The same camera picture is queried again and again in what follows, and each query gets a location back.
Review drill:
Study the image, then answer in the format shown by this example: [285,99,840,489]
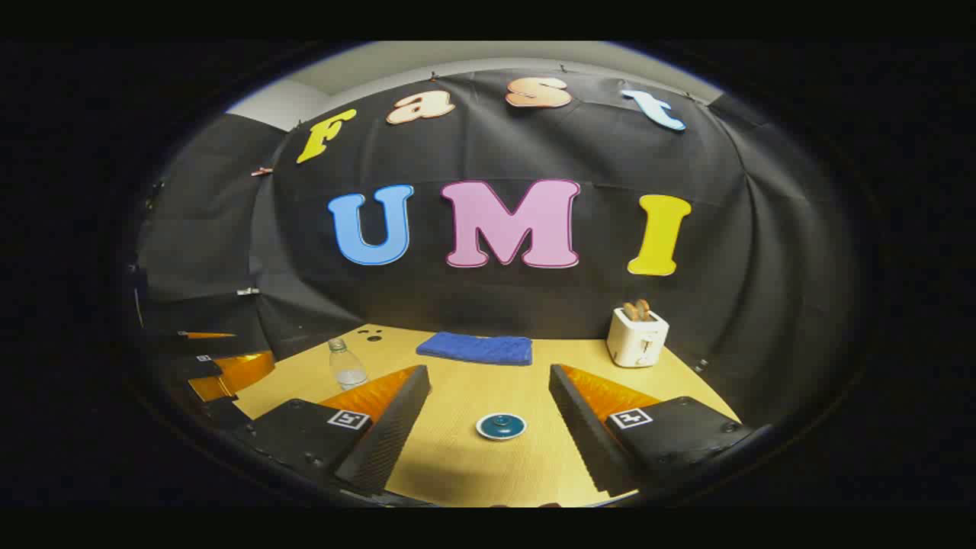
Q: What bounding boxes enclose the blue folded towel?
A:
[416,331,534,367]

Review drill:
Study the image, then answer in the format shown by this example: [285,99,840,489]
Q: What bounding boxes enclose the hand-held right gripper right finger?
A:
[547,363,763,498]

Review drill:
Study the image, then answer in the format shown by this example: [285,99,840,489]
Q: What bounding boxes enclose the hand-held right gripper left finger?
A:
[229,364,432,496]

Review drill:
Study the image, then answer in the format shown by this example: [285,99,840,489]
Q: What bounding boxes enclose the white toaster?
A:
[606,307,670,369]

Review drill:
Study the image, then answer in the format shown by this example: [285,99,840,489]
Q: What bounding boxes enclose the clear plastic water bottle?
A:
[328,338,370,391]

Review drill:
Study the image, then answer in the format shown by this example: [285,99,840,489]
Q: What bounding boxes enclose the black backdrop cloth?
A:
[133,69,862,428]

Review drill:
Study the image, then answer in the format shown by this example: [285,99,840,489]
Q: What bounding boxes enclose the white teacup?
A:
[476,413,528,441]

